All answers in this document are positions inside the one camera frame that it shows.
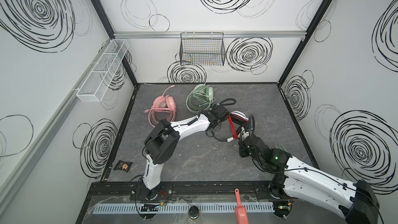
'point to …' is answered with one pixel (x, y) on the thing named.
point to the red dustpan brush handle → (241, 211)
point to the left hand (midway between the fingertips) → (216, 124)
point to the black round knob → (194, 212)
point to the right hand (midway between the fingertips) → (236, 145)
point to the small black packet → (123, 166)
